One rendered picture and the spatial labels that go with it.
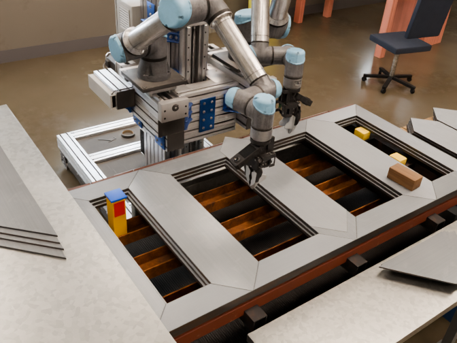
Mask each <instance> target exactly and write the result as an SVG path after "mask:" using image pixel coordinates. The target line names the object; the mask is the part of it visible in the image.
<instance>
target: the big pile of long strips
mask: <svg viewBox="0 0 457 343"><path fill-rule="evenodd" d="M433 116H434V117H433V120H423V119H418V118H411V119H410V120H409V123H408V124H407V126H406V128H407V132H408V133H410V134H411V135H413V136H415V137H417V138H418V139H420V140H422V141H424V142H426V143H427V144H430V145H431V146H433V147H435V148H437V149H439V150H440V151H442V152H444V153H446V154H448V155H450V156H451V157H453V158H455V159H457V110H447V109H441V108H433Z"/></svg>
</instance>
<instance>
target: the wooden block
mask: <svg viewBox="0 0 457 343"><path fill-rule="evenodd" d="M387 178H389V179H391V180H393V181H395V182H396V183H398V184H400V185H401V186H404V187H405V188H406V189H409V190H410V191H413V190H415V189H416V188H418V187H419V186H420V185H421V182H422V179H423V176H421V175H420V174H418V173H416V172H414V171H412V170H410V169H409V168H407V167H405V166H403V165H401V164H400V163H397V164H395V165H393V166H391V167H390V168H389V170H388V175H387Z"/></svg>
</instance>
